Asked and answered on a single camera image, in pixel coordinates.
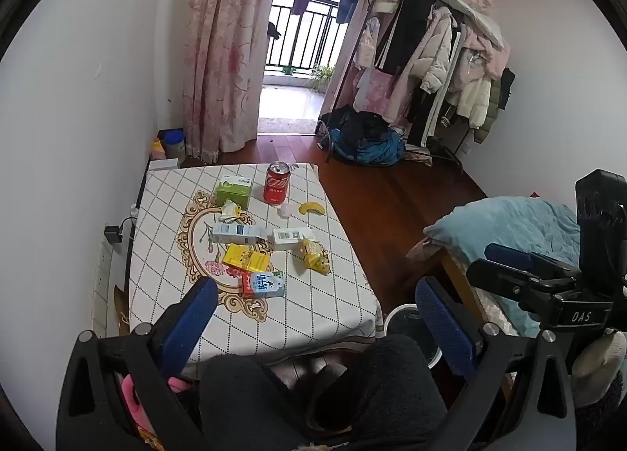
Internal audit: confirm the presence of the white diamond-pattern tablecloth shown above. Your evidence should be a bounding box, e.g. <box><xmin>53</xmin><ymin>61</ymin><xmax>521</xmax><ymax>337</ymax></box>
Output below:
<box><xmin>128</xmin><ymin>163</ymin><xmax>384</xmax><ymax>364</ymax></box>

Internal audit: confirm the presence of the white hanging puffer coat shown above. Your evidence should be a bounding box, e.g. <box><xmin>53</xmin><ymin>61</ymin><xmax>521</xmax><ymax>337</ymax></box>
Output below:
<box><xmin>399</xmin><ymin>5</ymin><xmax>458</xmax><ymax>94</ymax></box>

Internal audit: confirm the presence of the yellow flat box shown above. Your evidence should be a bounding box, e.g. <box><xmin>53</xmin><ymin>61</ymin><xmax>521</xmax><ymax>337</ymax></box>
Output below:
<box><xmin>223</xmin><ymin>244</ymin><xmax>256</xmax><ymax>269</ymax></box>
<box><xmin>243</xmin><ymin>251</ymin><xmax>271</xmax><ymax>275</ymax></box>

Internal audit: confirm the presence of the red drink can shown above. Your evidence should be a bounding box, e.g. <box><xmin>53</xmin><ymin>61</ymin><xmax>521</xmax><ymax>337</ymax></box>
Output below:
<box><xmin>263</xmin><ymin>162</ymin><xmax>291</xmax><ymax>205</ymax></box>

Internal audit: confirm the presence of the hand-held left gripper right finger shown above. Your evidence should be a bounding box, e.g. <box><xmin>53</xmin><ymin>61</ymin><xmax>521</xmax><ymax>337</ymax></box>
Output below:
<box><xmin>415</xmin><ymin>277</ymin><xmax>576</xmax><ymax>451</ymax></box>

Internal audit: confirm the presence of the clothes rack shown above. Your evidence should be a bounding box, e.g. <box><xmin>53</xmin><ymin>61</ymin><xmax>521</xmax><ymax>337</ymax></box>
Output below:
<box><xmin>353</xmin><ymin>0</ymin><xmax>515</xmax><ymax>160</ymax></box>

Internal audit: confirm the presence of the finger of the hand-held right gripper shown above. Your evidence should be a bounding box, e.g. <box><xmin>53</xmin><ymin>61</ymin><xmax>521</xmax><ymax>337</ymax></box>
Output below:
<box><xmin>484</xmin><ymin>242</ymin><xmax>580</xmax><ymax>280</ymax></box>
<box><xmin>465</xmin><ymin>259</ymin><xmax>581</xmax><ymax>307</ymax></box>

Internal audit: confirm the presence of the blue jacket on floor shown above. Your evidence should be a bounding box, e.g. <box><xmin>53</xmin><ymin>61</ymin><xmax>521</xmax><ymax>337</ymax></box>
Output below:
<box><xmin>329</xmin><ymin>130</ymin><xmax>407</xmax><ymax>167</ymax></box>

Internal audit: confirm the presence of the white waste bin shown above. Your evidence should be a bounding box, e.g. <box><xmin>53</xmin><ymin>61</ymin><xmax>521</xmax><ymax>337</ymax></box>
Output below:
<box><xmin>384</xmin><ymin>304</ymin><xmax>444</xmax><ymax>368</ymax></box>

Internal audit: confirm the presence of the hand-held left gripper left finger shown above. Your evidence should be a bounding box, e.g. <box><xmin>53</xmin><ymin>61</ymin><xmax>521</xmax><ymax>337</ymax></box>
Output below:
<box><xmin>56</xmin><ymin>277</ymin><xmax>217</xmax><ymax>451</ymax></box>

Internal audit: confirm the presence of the black clothes pile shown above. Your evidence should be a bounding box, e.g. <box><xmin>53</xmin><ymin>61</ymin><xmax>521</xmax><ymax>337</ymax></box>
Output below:
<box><xmin>317</xmin><ymin>105</ymin><xmax>393</xmax><ymax>150</ymax></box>

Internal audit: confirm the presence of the white wall socket plate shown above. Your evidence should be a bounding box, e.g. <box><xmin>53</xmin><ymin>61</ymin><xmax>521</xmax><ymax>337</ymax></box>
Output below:
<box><xmin>93</xmin><ymin>240</ymin><xmax>114</xmax><ymax>334</ymax></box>

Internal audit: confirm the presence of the blue blanket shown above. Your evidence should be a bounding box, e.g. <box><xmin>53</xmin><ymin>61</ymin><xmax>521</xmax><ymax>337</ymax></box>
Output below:
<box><xmin>424</xmin><ymin>196</ymin><xmax>584</xmax><ymax>339</ymax></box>

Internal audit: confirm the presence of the blue and white box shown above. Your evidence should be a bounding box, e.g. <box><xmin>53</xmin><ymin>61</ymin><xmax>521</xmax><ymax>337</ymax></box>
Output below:
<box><xmin>212</xmin><ymin>222</ymin><xmax>268</xmax><ymax>246</ymax></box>

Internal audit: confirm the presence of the green and white box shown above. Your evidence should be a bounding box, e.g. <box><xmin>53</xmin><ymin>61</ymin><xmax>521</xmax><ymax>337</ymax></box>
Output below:
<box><xmin>214</xmin><ymin>175</ymin><xmax>253</xmax><ymax>211</ymax></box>

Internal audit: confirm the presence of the blue-lid jar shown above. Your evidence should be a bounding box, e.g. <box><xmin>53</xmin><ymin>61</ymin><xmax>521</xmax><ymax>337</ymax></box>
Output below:
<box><xmin>163</xmin><ymin>130</ymin><xmax>187</xmax><ymax>161</ymax></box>

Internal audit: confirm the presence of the brown cardboard piece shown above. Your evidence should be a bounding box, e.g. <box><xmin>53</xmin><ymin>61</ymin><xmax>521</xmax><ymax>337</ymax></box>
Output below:
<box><xmin>114</xmin><ymin>284</ymin><xmax>130</xmax><ymax>334</ymax></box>

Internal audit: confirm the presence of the yellow snack packet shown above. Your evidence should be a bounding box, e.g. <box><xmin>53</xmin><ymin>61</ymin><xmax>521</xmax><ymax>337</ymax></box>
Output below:
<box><xmin>300</xmin><ymin>236</ymin><xmax>331</xmax><ymax>276</ymax></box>

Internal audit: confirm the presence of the pink hanging coat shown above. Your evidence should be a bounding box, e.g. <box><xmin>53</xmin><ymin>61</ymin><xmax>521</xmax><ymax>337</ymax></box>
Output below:
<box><xmin>460</xmin><ymin>29</ymin><xmax>510</xmax><ymax>84</ymax></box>

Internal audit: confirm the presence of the red and blue milk carton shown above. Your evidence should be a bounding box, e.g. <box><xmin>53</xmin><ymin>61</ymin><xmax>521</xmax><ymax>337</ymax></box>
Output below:
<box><xmin>238</xmin><ymin>271</ymin><xmax>286</xmax><ymax>299</ymax></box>

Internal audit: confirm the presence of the wooden bed frame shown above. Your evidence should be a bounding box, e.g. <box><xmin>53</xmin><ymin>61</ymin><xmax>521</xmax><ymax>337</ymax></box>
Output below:
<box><xmin>438</xmin><ymin>250</ymin><xmax>495</xmax><ymax>329</ymax></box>

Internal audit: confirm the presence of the black balcony railing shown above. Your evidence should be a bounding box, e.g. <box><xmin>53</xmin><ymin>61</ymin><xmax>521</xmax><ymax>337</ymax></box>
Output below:
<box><xmin>265</xmin><ymin>0</ymin><xmax>344</xmax><ymax>72</ymax></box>

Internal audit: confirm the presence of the black hanging coat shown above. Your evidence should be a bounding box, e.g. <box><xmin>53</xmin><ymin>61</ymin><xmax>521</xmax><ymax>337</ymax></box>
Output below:
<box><xmin>379</xmin><ymin>0</ymin><xmax>439</xmax><ymax>76</ymax></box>

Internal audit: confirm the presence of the potted green plant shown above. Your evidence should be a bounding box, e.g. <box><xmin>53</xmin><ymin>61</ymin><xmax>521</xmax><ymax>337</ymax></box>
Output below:
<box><xmin>308</xmin><ymin>64</ymin><xmax>336</xmax><ymax>94</ymax></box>

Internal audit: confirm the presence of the pleated pink floral curtain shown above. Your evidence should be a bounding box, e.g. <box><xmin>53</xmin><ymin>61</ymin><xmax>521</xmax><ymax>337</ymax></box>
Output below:
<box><xmin>182</xmin><ymin>0</ymin><xmax>286</xmax><ymax>164</ymax></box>

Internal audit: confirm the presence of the pink slipper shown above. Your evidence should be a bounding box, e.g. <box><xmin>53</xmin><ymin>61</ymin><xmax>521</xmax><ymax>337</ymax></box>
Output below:
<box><xmin>120</xmin><ymin>373</ymin><xmax>190</xmax><ymax>432</ymax></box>

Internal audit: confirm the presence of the white barcode box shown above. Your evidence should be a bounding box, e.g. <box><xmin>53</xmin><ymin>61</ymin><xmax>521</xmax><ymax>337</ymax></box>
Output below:
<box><xmin>272</xmin><ymin>227</ymin><xmax>315</xmax><ymax>252</ymax></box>

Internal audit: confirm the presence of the cream puffer jacket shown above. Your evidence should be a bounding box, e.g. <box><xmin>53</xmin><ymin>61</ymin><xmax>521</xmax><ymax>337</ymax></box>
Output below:
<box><xmin>448</xmin><ymin>76</ymin><xmax>493</xmax><ymax>129</ymax></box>

